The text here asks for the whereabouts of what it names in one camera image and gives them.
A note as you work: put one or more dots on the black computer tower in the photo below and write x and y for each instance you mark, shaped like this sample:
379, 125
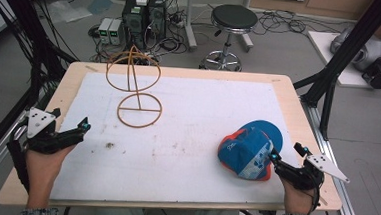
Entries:
133, 19
157, 15

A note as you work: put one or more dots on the black round stool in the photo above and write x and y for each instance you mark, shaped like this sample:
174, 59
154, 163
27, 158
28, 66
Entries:
234, 18

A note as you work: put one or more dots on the light wooden table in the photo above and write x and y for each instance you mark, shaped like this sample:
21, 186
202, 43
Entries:
299, 104

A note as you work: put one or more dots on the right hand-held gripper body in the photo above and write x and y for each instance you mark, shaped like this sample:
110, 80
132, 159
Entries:
311, 168

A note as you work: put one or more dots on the white floor platform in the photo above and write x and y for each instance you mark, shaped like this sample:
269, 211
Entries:
348, 63

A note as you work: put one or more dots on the person's right hand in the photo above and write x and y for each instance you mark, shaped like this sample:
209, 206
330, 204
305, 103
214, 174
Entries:
298, 199

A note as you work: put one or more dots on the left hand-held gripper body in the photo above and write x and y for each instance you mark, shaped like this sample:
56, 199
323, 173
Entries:
38, 135

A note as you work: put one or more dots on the grey robot head device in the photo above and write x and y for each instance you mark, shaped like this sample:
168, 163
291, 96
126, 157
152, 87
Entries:
368, 55

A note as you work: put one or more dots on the white table mat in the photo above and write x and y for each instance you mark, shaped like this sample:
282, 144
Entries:
176, 143

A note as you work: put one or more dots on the grey power supply unit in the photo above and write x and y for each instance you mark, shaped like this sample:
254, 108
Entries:
104, 30
115, 32

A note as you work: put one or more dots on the blue and orange cap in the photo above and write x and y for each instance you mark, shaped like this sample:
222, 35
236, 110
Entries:
249, 151

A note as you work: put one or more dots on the black metal frame post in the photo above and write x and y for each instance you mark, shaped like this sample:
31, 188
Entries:
342, 53
26, 27

